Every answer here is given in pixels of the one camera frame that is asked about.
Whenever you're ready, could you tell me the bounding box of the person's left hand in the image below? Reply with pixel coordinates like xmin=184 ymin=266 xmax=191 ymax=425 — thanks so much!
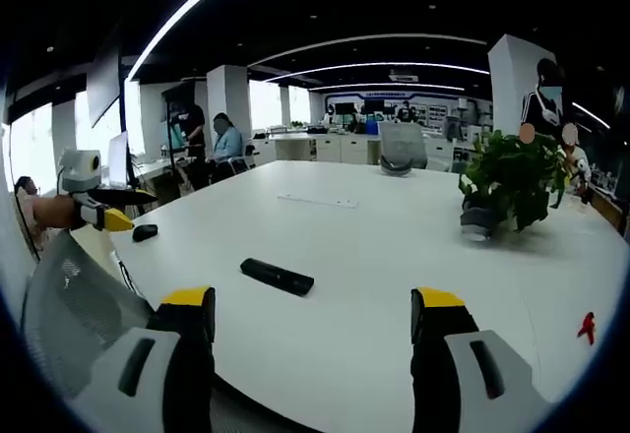
xmin=34 ymin=193 xmax=84 ymax=230

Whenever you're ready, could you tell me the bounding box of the black remote control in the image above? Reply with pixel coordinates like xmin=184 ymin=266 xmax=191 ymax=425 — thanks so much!
xmin=239 ymin=257 xmax=316 ymax=298

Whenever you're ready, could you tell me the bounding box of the white low cabinet row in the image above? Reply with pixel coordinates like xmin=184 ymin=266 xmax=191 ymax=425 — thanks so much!
xmin=251 ymin=132 xmax=464 ymax=171

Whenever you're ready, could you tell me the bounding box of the white computer monitor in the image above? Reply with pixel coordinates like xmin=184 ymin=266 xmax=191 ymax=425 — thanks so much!
xmin=106 ymin=131 xmax=131 ymax=187

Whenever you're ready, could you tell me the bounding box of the white table cable cover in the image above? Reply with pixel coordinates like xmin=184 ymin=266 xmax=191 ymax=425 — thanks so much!
xmin=277 ymin=192 xmax=360 ymax=210

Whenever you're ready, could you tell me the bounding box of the grey mesh office chair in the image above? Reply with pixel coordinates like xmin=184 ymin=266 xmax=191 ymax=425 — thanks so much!
xmin=20 ymin=228 xmax=157 ymax=400

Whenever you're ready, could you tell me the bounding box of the green potted plant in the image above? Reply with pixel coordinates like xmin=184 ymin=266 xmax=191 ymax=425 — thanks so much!
xmin=458 ymin=130 xmax=578 ymax=232

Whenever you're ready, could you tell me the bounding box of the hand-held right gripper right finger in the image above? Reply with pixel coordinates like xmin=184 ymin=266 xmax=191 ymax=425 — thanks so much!
xmin=409 ymin=286 xmax=555 ymax=433

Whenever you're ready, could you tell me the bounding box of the grey plant pot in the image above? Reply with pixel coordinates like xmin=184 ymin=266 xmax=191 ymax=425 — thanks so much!
xmin=459 ymin=195 xmax=498 ymax=242

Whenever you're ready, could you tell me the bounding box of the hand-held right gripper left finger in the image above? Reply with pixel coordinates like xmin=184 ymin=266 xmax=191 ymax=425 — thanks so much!
xmin=68 ymin=285 xmax=217 ymax=433

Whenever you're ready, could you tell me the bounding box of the hanging dark display screen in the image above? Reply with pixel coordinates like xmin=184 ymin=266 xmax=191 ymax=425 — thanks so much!
xmin=85 ymin=38 xmax=122 ymax=129

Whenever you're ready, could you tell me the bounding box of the small red object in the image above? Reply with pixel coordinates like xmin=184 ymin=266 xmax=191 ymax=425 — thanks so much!
xmin=576 ymin=311 xmax=597 ymax=345

